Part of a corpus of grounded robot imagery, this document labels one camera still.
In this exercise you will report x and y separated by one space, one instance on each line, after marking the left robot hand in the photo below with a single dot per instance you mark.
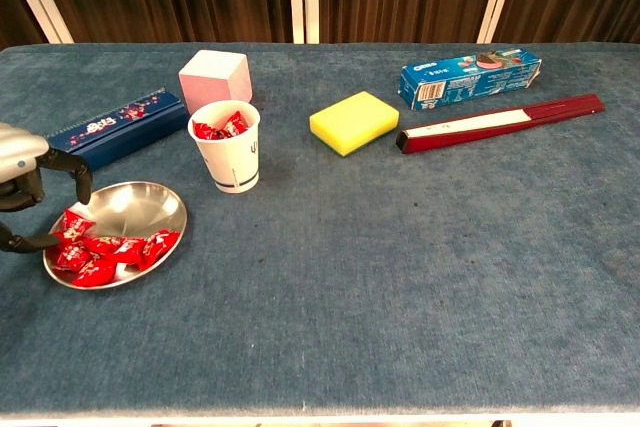
20 152

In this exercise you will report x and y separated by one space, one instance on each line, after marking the red candy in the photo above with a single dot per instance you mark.
160 243
71 255
106 245
220 135
129 253
95 273
75 226
236 123
202 130

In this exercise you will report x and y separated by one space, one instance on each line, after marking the white paper cup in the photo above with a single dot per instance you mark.
232 162

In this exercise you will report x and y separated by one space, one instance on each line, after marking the dark blue long box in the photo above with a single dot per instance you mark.
120 134

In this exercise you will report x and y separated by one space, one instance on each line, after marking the metal bowl of red candies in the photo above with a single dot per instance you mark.
135 202

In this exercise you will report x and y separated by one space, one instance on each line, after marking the pink cube block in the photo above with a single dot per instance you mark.
212 84

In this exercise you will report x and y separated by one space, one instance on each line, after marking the yellow sponge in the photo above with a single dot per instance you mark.
352 119

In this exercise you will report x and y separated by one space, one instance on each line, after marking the blue table cloth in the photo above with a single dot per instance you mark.
375 272

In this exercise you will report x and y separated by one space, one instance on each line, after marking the blue Oreo cookie box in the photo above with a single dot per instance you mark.
470 82

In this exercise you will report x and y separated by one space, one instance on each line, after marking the dark red folded fan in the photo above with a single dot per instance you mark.
500 124

